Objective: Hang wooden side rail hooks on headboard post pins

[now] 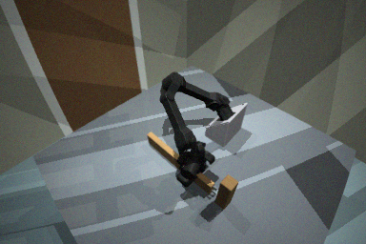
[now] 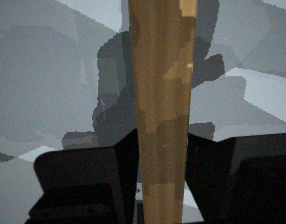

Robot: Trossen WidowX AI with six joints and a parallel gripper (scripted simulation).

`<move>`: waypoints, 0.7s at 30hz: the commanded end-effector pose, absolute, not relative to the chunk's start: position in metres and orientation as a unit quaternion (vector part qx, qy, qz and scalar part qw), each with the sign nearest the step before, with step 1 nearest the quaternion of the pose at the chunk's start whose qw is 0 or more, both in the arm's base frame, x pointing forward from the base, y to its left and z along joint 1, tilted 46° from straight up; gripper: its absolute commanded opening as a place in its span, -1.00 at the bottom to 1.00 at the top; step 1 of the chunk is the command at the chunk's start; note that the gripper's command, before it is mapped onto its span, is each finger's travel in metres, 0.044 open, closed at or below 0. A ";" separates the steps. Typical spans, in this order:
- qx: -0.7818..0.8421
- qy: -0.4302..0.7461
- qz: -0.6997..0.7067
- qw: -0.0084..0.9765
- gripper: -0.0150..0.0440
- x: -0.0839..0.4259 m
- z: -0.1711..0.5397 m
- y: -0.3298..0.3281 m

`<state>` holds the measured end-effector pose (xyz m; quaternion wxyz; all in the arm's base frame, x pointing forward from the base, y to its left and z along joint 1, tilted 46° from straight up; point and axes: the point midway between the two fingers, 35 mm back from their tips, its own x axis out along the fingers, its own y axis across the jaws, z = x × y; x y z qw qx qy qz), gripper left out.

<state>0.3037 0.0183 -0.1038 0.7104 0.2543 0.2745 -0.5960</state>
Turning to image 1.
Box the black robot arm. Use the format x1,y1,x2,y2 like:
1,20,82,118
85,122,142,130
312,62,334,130
159,71,235,180

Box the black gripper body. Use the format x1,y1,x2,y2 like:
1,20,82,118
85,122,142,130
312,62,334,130
176,151,215,187

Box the brown wooden board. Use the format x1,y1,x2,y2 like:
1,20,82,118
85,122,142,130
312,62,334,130
147,132,216,194

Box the brown wooden post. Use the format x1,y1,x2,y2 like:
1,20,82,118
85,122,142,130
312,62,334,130
214,174,238,210

